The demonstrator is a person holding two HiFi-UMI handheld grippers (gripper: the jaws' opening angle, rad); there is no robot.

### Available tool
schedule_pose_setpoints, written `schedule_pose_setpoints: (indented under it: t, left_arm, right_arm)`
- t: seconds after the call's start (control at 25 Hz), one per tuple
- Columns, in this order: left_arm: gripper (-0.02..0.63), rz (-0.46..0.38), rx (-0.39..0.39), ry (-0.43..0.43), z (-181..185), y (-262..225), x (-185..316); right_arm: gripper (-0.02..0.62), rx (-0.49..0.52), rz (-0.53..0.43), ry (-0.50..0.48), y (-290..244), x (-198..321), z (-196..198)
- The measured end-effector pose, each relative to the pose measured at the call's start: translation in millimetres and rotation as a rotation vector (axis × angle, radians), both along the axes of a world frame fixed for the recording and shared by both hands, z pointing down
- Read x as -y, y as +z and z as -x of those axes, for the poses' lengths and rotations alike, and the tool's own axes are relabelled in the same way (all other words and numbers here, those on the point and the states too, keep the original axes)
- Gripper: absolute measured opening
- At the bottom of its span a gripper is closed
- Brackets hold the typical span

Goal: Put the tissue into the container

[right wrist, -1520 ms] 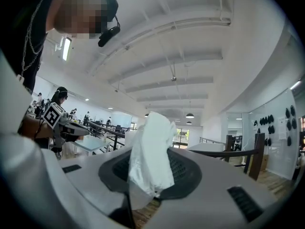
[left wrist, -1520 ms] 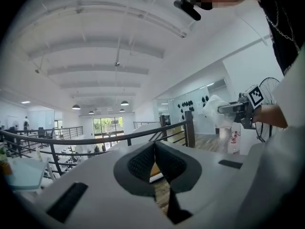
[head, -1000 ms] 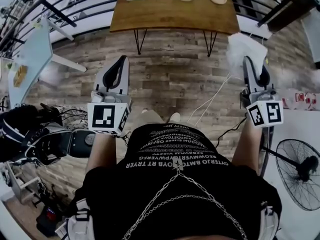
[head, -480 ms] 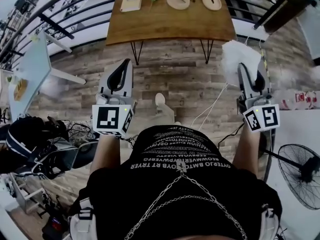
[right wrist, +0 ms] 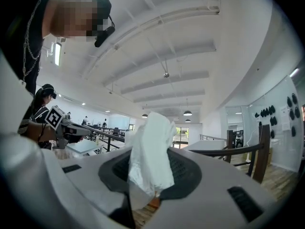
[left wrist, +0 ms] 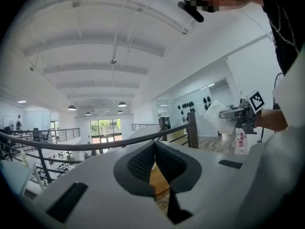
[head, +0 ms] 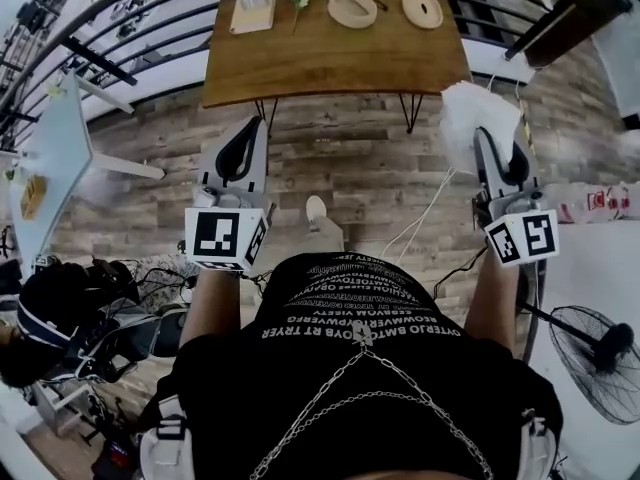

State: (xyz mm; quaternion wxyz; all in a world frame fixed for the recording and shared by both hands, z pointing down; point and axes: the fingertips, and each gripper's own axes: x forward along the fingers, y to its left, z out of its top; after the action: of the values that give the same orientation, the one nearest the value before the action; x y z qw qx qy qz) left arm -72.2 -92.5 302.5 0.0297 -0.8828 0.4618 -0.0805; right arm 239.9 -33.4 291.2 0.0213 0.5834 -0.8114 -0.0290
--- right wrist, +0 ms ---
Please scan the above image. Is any glass entrance door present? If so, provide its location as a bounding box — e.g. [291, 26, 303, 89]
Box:
[174, 126, 190, 143]

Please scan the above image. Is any white glass-top desk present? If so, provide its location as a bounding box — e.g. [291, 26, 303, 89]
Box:
[66, 140, 101, 156]

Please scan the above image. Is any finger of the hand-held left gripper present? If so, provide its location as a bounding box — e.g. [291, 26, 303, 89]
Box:
[67, 124, 92, 144]

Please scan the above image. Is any silver chain necklace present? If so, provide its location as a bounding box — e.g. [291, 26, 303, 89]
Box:
[22, 0, 49, 81]

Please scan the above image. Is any person's left forearm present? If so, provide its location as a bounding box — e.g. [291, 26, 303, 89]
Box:
[27, 121, 58, 144]

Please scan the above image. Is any long white counter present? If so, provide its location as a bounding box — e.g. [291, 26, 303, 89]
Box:
[183, 139, 227, 151]

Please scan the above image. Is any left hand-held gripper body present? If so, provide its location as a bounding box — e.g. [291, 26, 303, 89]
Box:
[44, 105, 72, 150]

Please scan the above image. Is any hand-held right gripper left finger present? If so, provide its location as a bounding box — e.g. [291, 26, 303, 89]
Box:
[44, 146, 136, 229]

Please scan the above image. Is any black printed shirt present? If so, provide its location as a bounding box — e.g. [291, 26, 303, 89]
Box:
[0, 0, 52, 98]

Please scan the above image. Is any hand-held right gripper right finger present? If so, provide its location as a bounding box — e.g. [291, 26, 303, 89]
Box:
[144, 147, 280, 229]

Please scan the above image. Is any black head-worn camera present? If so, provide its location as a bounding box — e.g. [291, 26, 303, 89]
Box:
[91, 0, 116, 49]

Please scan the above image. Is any group of black wall-hung items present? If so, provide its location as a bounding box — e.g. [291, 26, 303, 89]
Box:
[253, 93, 301, 138]

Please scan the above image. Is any long fluorescent ceiling lamp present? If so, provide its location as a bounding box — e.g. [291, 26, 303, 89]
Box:
[54, 42, 62, 67]

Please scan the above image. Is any white plastic bag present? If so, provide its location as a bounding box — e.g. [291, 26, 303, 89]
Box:
[127, 111, 178, 211]

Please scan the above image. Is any person's head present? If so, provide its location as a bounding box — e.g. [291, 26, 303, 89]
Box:
[41, 0, 96, 43]

